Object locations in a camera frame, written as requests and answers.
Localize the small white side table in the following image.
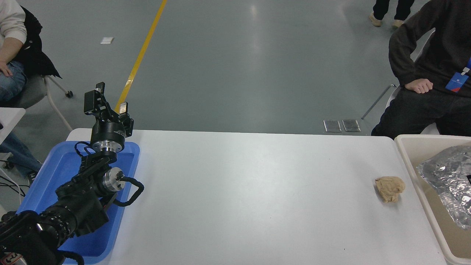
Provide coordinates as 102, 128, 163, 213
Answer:
0, 107, 25, 144

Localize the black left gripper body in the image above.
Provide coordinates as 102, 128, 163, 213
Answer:
90, 119, 125, 145

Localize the badge-wearing person's hand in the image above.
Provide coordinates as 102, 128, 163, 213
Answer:
404, 79, 434, 94

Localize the standing person with tan shoes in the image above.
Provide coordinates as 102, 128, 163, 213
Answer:
369, 0, 415, 28

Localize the blue plastic tray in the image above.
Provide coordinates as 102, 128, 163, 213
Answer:
17, 141, 140, 265

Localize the grey chair with white legs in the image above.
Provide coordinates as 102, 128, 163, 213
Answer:
0, 72, 73, 132

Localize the seated person beside grey chair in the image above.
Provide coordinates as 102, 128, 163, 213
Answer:
0, 0, 62, 184

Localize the crumpled tan paper ball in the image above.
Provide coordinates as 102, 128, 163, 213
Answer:
375, 176, 406, 203

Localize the large pale plastic bin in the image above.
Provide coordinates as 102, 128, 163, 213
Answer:
394, 134, 471, 265

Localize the seated person with blue badge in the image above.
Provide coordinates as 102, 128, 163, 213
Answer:
371, 0, 471, 137

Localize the thin black floor cable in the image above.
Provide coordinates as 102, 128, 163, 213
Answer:
0, 173, 30, 196

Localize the blue lanyard badge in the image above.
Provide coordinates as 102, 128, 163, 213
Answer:
445, 57, 471, 93

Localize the silver foil plate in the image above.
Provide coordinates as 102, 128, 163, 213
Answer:
417, 145, 471, 230

